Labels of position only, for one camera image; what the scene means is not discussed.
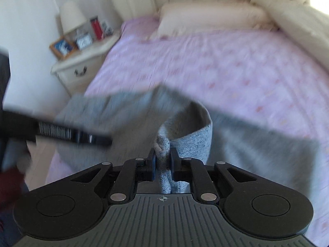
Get small white clock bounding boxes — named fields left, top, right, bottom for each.
left=76, top=35, right=93, bottom=50

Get cream table lamp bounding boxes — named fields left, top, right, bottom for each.
left=60, top=0, right=87, bottom=35

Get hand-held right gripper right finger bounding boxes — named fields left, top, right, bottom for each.
left=170, top=147, right=259, bottom=202

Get red box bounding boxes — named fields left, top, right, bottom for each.
left=90, top=16, right=104, bottom=41

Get dark red cloth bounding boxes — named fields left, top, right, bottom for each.
left=0, top=168, right=27, bottom=207

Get cream duvet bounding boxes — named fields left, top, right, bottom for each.
left=267, top=2, right=329, bottom=71

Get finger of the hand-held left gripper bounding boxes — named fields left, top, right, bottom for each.
left=76, top=131, right=113, bottom=148

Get grey knit pants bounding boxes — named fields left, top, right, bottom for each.
left=55, top=85, right=321, bottom=195

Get cream nightstand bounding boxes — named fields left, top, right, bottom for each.
left=51, top=29, right=122, bottom=96

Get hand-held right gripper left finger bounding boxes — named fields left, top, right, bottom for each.
left=71, top=148, right=157, bottom=202

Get cream pillow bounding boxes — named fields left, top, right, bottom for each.
left=156, top=2, right=277, bottom=38

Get pink patterned bed sheet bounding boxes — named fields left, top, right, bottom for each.
left=46, top=15, right=329, bottom=247

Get wooden picture frame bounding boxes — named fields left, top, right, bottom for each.
left=49, top=36, right=79, bottom=60

